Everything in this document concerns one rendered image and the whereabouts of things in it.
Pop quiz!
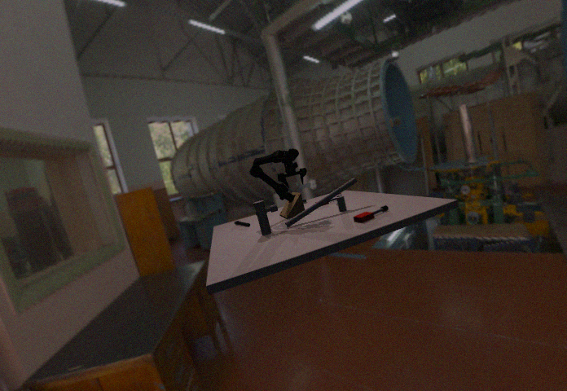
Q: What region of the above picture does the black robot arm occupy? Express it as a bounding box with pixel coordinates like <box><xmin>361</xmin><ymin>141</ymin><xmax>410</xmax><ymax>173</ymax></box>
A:
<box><xmin>249</xmin><ymin>148</ymin><xmax>299</xmax><ymax>203</ymax></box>

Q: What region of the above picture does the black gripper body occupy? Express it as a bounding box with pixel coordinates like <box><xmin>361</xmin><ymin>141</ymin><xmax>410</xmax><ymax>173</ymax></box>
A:
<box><xmin>278</xmin><ymin>163</ymin><xmax>307</xmax><ymax>182</ymax></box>

